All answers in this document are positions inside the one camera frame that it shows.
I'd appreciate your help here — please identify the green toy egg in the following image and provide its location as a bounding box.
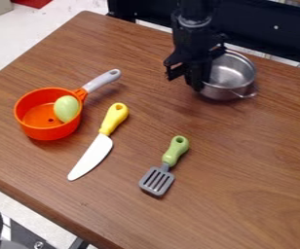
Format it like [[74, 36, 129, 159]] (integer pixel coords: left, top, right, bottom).
[[52, 94, 82, 124]]

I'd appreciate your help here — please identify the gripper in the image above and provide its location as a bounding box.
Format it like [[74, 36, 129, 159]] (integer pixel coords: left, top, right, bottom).
[[162, 12, 230, 92]]

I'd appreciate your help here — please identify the red box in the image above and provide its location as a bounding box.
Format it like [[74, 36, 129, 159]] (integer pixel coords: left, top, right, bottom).
[[9, 0, 55, 10]]

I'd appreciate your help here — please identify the black metal frame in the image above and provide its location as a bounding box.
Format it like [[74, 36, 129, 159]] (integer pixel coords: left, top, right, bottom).
[[105, 0, 300, 68]]

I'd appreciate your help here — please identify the toy knife with yellow handle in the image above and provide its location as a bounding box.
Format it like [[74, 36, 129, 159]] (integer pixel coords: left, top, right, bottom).
[[65, 102, 131, 182]]

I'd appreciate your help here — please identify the orange pot with grey handle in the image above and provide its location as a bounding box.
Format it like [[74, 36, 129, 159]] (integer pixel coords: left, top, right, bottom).
[[12, 68, 123, 142]]

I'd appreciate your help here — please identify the grey spatula with green handle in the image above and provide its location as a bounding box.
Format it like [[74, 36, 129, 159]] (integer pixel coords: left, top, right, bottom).
[[136, 134, 192, 197]]

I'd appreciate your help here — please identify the silver pot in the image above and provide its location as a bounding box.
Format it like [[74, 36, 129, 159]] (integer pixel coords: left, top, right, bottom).
[[198, 50, 260, 102]]

